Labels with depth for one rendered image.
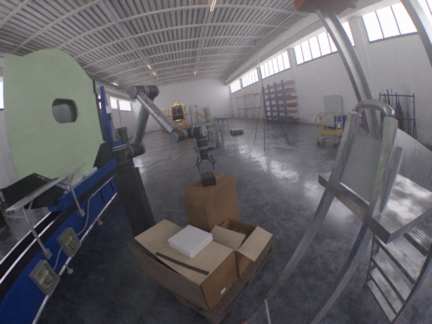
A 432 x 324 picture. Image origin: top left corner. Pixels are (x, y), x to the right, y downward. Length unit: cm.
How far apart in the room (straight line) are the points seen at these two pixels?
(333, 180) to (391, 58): 962
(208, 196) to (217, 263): 62
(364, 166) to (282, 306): 148
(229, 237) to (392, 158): 141
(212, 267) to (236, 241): 36
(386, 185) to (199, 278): 117
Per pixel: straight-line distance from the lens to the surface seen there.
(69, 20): 1143
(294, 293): 186
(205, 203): 164
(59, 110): 397
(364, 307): 196
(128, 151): 238
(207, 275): 130
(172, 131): 165
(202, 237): 150
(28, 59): 334
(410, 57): 969
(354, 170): 54
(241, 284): 174
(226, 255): 141
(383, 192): 45
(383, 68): 1020
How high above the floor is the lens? 159
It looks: 16 degrees down
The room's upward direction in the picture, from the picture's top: 9 degrees counter-clockwise
